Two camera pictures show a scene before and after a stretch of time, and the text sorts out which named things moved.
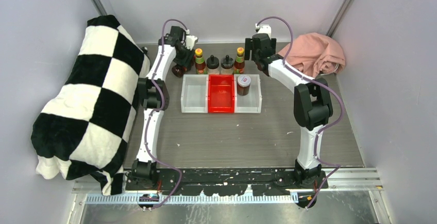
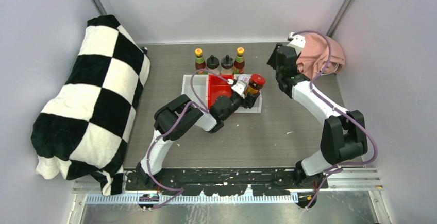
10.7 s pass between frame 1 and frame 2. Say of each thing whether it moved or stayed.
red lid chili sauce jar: moved
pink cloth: stayed
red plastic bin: stayed
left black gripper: moved
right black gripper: moved
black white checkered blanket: stayed
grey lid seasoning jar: stayed
